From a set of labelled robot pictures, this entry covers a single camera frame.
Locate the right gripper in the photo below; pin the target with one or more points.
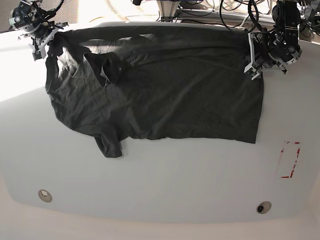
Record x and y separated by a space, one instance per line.
41 35

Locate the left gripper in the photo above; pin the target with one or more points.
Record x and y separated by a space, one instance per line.
259 60

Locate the dark grey t-shirt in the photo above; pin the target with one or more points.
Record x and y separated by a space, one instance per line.
153 82

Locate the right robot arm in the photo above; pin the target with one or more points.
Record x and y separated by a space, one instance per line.
37 24

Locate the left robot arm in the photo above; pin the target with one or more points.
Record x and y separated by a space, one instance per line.
275 48

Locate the red tape rectangle marking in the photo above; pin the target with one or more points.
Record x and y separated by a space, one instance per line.
289 156

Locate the right table grommet hole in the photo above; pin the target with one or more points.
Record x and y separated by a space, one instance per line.
263 207

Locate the table grommet hole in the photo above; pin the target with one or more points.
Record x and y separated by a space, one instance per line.
263 207
45 196

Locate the left table grommet hole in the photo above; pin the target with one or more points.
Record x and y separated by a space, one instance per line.
45 196

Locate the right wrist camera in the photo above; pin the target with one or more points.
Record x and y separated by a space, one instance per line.
39 54

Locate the aluminium frame stand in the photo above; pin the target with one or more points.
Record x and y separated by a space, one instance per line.
175 10

